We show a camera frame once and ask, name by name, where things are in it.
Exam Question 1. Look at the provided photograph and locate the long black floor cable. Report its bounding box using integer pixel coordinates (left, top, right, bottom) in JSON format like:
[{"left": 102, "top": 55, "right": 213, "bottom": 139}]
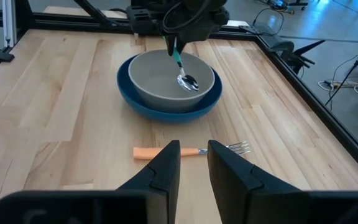
[{"left": 324, "top": 37, "right": 358, "bottom": 106}]

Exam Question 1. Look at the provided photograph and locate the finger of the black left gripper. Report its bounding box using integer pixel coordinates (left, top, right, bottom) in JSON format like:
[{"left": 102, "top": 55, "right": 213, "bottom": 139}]
[
  {"left": 165, "top": 34, "right": 177, "bottom": 57},
  {"left": 175, "top": 35, "right": 188, "bottom": 55}
]

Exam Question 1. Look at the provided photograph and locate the black metal table frame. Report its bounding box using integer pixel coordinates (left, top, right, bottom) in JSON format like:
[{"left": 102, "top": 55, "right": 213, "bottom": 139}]
[{"left": 0, "top": 0, "right": 358, "bottom": 187}]

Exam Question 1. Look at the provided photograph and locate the fork with orange handle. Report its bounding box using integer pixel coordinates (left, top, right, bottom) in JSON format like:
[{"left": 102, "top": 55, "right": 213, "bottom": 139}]
[{"left": 132, "top": 141, "right": 252, "bottom": 161}]

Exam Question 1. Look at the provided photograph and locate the thin black cable loop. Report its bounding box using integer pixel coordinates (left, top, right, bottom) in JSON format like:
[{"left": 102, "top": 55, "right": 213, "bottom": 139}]
[{"left": 252, "top": 7, "right": 285, "bottom": 35}]

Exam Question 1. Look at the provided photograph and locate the spoon with teal handle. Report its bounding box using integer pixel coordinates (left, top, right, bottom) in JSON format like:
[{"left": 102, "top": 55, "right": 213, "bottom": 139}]
[{"left": 171, "top": 39, "right": 200, "bottom": 93}]

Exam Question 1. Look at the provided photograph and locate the blue bowl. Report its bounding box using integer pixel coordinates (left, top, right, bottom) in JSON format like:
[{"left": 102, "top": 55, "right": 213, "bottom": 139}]
[{"left": 116, "top": 54, "right": 223, "bottom": 124}]

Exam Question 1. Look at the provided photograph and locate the white cable bundle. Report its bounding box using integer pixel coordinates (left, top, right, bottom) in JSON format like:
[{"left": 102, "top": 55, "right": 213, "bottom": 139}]
[{"left": 318, "top": 79, "right": 358, "bottom": 96}]

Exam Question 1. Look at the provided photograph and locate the black wifi antenna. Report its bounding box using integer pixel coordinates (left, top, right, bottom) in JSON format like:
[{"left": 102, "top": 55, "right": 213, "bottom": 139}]
[{"left": 292, "top": 39, "right": 326, "bottom": 74}]

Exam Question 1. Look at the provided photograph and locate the silver aluminium post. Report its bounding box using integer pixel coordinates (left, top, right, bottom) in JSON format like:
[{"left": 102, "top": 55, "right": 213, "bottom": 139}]
[{"left": 1, "top": 0, "right": 17, "bottom": 47}]

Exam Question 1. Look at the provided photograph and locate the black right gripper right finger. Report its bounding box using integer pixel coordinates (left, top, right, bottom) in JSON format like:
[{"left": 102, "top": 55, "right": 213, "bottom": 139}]
[{"left": 206, "top": 139, "right": 312, "bottom": 224}]

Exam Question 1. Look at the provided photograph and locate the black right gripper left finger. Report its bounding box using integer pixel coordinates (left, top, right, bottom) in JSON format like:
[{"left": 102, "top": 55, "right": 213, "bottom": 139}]
[{"left": 116, "top": 139, "right": 181, "bottom": 224}]

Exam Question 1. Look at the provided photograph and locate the grey bowl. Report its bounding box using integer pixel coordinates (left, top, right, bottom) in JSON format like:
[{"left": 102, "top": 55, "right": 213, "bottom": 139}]
[{"left": 127, "top": 49, "right": 216, "bottom": 113}]

